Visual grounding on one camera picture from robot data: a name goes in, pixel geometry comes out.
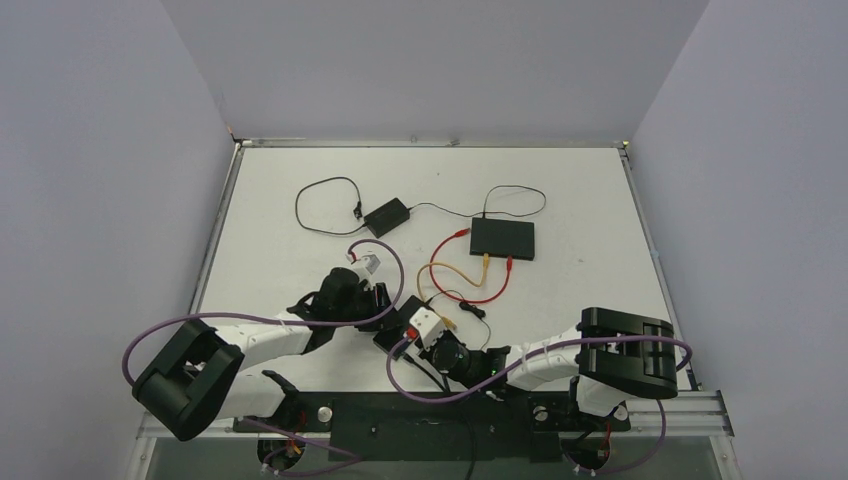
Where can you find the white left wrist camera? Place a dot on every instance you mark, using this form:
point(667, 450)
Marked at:
point(365, 266)

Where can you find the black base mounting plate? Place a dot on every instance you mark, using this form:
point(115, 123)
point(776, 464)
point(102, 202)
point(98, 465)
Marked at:
point(386, 426)

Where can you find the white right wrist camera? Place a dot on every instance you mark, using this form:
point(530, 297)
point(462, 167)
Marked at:
point(426, 327)

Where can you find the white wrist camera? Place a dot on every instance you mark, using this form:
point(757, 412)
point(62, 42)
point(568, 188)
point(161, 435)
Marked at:
point(426, 327)
point(365, 266)

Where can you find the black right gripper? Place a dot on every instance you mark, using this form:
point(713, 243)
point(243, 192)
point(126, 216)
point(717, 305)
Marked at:
point(451, 356)

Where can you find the small black power brick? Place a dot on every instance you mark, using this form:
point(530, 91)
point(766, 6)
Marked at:
point(387, 217)

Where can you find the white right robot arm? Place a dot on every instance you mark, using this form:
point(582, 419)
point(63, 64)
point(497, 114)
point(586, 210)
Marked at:
point(608, 358)

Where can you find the black network switch box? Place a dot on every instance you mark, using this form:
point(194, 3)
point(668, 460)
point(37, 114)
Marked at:
point(502, 239)

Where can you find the black ribbed power adapter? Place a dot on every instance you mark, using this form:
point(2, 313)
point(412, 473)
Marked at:
point(401, 328)

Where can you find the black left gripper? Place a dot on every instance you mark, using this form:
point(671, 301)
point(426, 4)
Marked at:
point(377, 298)

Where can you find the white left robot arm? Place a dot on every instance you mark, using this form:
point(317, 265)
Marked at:
point(205, 373)

